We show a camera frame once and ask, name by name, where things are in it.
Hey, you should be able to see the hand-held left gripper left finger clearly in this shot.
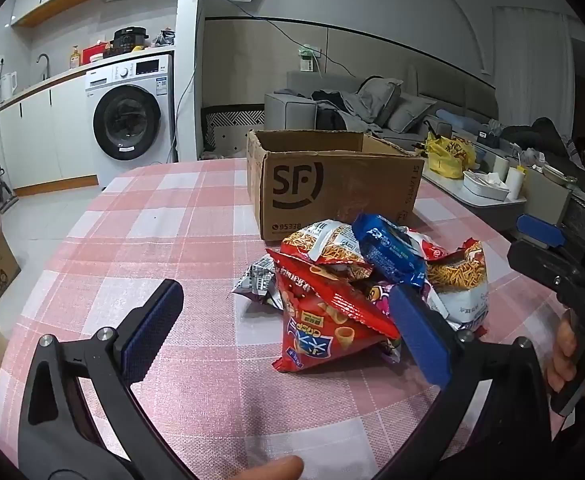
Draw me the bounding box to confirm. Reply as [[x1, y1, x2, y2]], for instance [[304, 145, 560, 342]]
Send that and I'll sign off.
[[18, 279, 193, 480]]

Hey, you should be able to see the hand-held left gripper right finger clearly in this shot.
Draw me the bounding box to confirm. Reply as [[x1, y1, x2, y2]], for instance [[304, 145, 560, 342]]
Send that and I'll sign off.
[[377, 285, 565, 480]]

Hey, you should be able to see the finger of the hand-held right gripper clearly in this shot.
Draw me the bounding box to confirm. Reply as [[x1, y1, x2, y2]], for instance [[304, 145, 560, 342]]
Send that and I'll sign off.
[[507, 241, 580, 288], [517, 214, 565, 248]]

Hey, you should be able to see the pink purple snack packet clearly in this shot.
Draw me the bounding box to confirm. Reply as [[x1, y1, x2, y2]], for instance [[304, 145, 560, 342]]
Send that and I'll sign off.
[[365, 282, 398, 312]]

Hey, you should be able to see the noodle snack bag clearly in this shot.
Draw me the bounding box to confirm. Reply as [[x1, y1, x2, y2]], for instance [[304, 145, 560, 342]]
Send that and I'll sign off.
[[280, 220, 375, 281], [425, 240, 489, 332]]

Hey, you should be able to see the red snack packet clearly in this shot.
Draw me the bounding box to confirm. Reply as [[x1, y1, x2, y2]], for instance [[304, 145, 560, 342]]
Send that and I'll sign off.
[[405, 227, 448, 261]]

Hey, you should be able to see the blue cookie packet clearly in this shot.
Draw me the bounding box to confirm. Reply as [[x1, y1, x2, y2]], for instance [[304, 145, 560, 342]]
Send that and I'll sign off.
[[352, 213, 428, 286]]

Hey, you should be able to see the red cone snack bag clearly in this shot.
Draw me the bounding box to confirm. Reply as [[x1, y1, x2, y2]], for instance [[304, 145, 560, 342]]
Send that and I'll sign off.
[[266, 249, 403, 373]]

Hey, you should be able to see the silver snack packet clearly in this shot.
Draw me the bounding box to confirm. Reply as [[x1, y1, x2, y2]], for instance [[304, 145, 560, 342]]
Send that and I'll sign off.
[[232, 255, 286, 308]]

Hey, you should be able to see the brown cardboard box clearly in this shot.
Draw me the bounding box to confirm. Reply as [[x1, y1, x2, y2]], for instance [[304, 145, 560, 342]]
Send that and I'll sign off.
[[246, 129, 425, 242]]

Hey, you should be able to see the person's right hand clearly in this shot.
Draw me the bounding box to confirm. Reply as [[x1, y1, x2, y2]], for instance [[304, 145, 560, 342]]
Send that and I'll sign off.
[[546, 308, 579, 393]]

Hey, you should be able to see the person's left hand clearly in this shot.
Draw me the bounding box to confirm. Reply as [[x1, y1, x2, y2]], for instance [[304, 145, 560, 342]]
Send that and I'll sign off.
[[222, 456, 305, 480]]

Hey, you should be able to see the white paper cup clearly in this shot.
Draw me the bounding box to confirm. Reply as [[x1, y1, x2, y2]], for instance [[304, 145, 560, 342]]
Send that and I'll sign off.
[[506, 166, 527, 201]]

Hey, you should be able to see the white rectangular container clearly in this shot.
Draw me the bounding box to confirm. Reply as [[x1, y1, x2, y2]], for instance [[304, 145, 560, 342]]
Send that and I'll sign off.
[[462, 170, 510, 202]]

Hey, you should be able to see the dark clothing heap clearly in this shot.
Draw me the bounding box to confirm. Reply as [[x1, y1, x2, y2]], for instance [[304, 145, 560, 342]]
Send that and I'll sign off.
[[502, 117, 578, 161]]

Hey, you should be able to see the pink checkered tablecloth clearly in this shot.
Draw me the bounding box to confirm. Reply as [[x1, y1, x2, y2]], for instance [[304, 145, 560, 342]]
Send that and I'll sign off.
[[0, 157, 573, 480]]

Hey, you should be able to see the white coffee table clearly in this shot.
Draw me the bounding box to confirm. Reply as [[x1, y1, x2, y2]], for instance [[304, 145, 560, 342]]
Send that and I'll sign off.
[[419, 160, 528, 231]]

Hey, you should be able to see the yellow plastic bag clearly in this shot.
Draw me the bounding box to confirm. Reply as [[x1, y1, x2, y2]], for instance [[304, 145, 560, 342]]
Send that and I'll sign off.
[[425, 132, 477, 180]]

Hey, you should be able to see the white curtain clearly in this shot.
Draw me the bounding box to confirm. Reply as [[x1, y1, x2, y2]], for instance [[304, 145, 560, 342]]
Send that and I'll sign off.
[[492, 7, 573, 126]]

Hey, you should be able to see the grey pillow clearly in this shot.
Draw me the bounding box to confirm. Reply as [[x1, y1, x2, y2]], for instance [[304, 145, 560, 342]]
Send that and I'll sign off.
[[357, 77, 404, 128], [387, 92, 438, 135]]

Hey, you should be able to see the floor mop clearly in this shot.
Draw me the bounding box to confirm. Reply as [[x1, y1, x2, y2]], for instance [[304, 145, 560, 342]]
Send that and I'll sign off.
[[0, 157, 20, 211]]

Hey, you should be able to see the white washing machine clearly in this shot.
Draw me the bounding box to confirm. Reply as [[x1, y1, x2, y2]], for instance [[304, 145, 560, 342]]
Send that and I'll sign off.
[[83, 54, 177, 190]]

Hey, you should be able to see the black white patterned panel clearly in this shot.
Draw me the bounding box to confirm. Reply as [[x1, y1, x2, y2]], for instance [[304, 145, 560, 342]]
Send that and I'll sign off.
[[201, 106, 266, 153]]

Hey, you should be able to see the pile of grey black clothes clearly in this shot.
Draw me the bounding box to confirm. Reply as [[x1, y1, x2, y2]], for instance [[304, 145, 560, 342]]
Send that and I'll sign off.
[[312, 89, 388, 136]]

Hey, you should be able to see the white kitchen base cabinet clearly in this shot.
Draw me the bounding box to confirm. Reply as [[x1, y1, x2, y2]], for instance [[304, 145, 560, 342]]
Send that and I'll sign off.
[[0, 67, 98, 193]]

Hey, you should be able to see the grey sofa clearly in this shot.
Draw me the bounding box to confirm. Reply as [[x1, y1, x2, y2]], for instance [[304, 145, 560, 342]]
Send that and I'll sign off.
[[264, 65, 585, 201]]

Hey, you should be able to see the white electric kettle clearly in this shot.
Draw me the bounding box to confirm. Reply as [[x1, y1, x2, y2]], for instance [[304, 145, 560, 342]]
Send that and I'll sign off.
[[0, 72, 18, 106]]

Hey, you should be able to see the black pressure cooker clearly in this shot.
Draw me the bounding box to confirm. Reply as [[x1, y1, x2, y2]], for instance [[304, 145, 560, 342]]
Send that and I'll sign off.
[[108, 27, 149, 56]]

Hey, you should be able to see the wall socket with chargers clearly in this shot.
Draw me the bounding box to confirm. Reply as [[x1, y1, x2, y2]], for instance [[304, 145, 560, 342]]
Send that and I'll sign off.
[[297, 46, 323, 73]]

